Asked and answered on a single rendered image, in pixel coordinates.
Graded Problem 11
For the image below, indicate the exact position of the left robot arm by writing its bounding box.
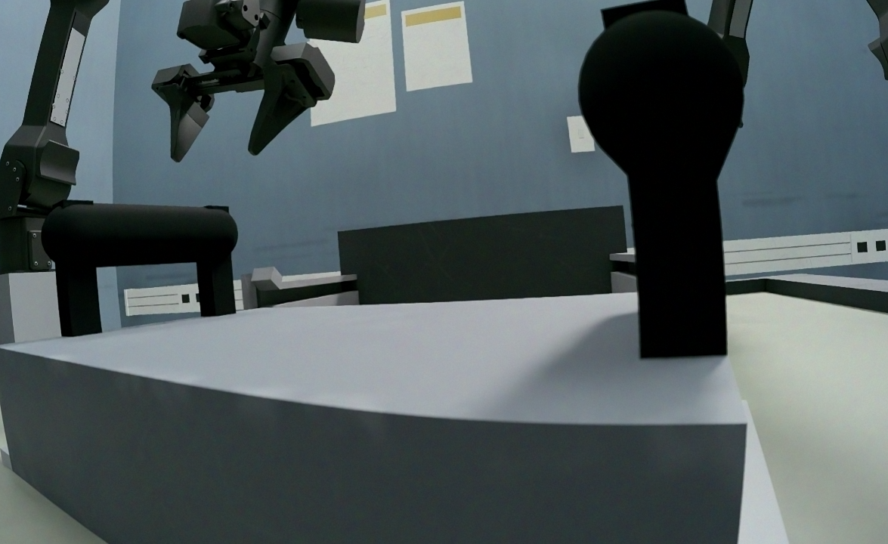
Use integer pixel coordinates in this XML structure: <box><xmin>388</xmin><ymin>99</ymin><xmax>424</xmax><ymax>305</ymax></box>
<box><xmin>0</xmin><ymin>0</ymin><xmax>366</xmax><ymax>275</ymax></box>

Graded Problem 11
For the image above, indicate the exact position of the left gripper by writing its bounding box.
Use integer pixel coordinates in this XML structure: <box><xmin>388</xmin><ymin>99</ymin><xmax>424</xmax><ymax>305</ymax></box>
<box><xmin>151</xmin><ymin>10</ymin><xmax>336</xmax><ymax>162</ymax></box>

